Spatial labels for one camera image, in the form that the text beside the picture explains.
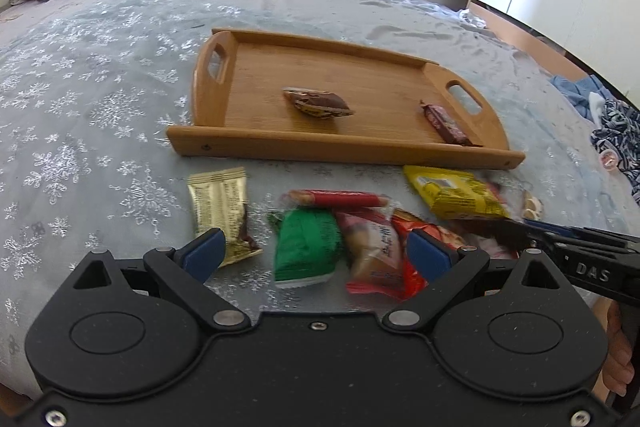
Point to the wooden bed frame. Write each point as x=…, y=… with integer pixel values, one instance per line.
x=530, y=37

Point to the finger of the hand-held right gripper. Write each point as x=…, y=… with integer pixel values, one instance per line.
x=550, y=229
x=515, y=237

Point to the crumpled white plastic bag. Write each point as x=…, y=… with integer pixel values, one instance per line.
x=472, y=18

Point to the person's right hand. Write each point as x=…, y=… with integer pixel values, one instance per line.
x=617, y=367

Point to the gold snack packet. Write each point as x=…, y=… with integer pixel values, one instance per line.
x=220, y=207

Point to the red orange snack packet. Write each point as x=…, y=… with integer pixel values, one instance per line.
x=407, y=223

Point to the small cream dotted packet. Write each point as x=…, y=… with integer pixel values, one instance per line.
x=531, y=207

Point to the long red snack packet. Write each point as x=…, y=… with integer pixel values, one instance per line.
x=340, y=198

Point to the dark red chocolate bar packet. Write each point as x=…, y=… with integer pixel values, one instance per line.
x=445, y=124

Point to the light blue garment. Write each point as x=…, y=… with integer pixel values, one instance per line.
x=575, y=92

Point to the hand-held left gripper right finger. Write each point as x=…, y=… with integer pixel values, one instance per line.
x=425, y=253

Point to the brown snack packet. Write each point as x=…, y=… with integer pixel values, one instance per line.
x=320, y=102

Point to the clear white cake packet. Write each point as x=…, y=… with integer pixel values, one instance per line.
x=372, y=252

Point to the green snack packet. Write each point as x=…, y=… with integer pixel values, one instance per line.
x=305, y=247

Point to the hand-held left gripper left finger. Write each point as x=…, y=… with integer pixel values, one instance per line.
x=205, y=253

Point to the small red white packet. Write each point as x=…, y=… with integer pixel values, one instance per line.
x=487, y=248

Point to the grey snowflake bedsheet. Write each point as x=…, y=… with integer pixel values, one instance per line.
x=100, y=82

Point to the yellow snack packet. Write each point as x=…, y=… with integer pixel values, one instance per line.
x=450, y=194

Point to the dark floral garment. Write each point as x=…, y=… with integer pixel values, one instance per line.
x=620, y=132

